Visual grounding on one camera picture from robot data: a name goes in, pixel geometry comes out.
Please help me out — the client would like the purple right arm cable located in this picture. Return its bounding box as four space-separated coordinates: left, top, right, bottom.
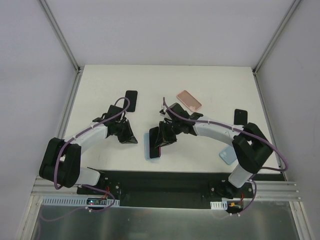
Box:
162 96 290 220

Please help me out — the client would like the right aluminium frame post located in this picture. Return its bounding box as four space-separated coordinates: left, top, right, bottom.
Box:
252 0 303 75

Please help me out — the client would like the aluminium frame post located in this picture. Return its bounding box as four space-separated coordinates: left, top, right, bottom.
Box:
252 0 303 75
37 0 83 74

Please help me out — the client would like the left aluminium frame post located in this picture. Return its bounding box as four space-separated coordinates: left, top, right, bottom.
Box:
37 0 83 74

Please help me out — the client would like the aluminium front rail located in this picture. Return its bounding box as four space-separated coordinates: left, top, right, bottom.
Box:
31 176 302 202

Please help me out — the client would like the left white cable duct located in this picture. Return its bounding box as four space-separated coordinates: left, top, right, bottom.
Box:
42 196 120 208

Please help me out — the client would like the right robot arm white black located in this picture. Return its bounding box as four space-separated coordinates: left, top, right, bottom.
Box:
149 103 273 198

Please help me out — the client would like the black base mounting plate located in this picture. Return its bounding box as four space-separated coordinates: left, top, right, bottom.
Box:
74 169 286 208

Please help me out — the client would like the right white cable duct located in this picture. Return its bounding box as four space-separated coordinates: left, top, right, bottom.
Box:
210 199 244 211

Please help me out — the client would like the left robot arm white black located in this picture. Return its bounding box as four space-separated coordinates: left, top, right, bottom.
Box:
39 105 138 195

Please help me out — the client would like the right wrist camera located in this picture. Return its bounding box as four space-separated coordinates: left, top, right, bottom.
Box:
159 105 166 117

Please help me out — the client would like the white cable duct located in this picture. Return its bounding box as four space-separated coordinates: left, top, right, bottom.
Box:
210 199 244 211
42 196 120 208

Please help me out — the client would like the pink phone case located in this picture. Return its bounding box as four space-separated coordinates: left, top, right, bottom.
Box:
176 90 202 112

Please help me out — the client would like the black phone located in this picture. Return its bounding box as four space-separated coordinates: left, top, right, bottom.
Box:
233 109 248 126
125 90 138 113

